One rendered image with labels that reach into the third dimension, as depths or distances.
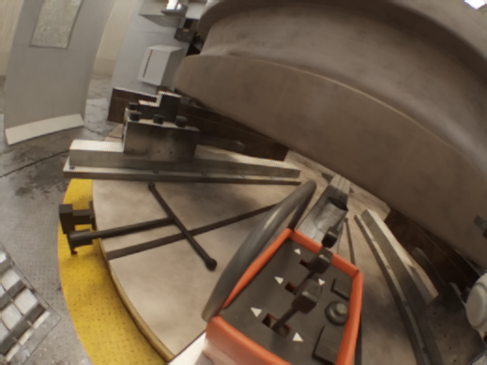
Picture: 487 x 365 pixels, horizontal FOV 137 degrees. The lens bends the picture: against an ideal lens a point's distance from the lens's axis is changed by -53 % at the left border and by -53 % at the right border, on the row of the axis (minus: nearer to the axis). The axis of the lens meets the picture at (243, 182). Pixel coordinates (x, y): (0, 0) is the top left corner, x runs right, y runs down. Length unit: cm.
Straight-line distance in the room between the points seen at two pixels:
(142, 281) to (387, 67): 117
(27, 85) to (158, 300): 267
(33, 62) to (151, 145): 213
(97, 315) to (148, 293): 39
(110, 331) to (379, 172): 118
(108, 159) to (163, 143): 36
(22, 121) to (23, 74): 55
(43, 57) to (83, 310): 260
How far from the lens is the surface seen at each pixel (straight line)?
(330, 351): 21
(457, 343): 119
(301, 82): 71
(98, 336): 102
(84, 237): 86
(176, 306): 73
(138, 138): 115
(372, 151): 65
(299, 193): 17
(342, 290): 28
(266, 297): 21
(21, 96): 288
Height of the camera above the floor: 96
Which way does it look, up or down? 23 degrees down
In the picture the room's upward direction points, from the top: 22 degrees clockwise
